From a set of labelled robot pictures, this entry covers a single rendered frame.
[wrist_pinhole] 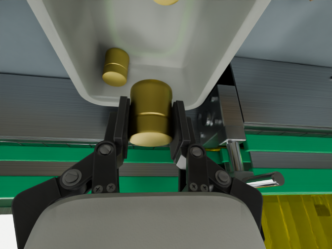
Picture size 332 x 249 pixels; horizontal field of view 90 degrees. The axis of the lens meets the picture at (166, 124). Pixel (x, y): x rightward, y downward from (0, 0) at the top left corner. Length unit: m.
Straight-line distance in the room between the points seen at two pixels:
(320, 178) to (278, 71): 0.17
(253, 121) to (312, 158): 0.11
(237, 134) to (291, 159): 0.10
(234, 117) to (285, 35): 0.15
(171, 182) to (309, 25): 0.31
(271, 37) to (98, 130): 0.31
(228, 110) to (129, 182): 0.19
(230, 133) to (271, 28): 0.17
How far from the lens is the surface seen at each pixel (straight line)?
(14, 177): 0.36
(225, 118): 0.24
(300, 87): 0.35
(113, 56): 0.26
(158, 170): 0.31
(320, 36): 0.37
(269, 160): 0.28
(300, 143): 0.32
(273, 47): 0.34
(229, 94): 0.26
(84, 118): 0.33
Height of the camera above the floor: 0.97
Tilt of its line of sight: 24 degrees down
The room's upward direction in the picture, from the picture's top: 179 degrees clockwise
